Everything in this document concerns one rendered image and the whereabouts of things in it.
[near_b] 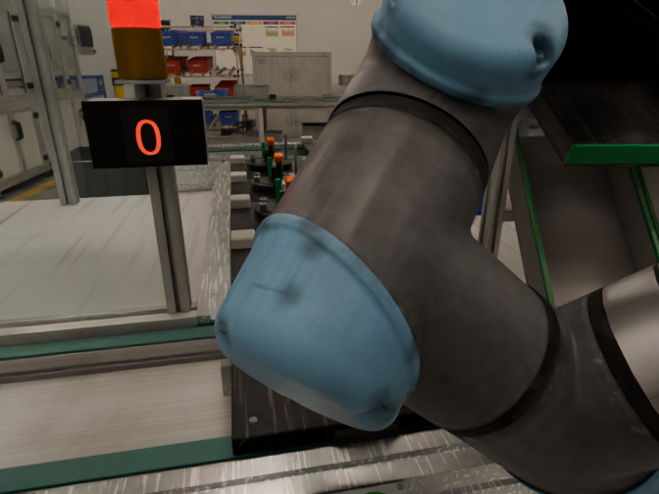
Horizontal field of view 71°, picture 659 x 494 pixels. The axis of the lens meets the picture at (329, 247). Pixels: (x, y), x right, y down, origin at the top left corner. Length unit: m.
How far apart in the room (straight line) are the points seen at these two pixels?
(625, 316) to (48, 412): 0.57
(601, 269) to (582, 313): 0.39
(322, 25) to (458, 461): 10.74
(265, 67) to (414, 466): 7.53
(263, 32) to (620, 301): 10.89
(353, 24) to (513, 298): 10.90
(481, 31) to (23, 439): 0.56
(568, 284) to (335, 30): 10.57
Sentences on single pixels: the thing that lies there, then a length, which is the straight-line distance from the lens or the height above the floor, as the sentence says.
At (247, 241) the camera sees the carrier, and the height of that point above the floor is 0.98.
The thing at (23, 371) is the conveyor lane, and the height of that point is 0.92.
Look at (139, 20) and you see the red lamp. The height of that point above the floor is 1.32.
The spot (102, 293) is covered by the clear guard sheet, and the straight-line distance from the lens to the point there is 0.69.
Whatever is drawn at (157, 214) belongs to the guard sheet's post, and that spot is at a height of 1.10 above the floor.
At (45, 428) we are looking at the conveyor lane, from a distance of 0.61.
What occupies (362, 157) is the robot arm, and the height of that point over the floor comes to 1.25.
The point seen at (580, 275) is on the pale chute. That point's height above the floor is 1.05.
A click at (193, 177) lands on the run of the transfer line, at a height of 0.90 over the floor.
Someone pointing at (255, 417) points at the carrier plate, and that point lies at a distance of 0.47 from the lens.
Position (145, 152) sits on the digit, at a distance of 0.55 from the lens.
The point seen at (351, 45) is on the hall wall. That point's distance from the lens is 11.03.
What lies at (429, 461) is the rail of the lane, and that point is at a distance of 0.45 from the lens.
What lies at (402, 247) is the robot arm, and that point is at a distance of 0.15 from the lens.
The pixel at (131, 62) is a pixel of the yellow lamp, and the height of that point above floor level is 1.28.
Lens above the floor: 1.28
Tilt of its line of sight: 22 degrees down
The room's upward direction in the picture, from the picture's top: straight up
